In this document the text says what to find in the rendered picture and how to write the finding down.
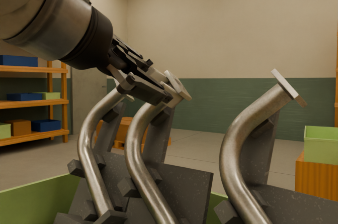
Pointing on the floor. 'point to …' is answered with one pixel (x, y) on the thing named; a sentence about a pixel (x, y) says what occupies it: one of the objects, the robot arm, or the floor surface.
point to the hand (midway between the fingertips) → (162, 88)
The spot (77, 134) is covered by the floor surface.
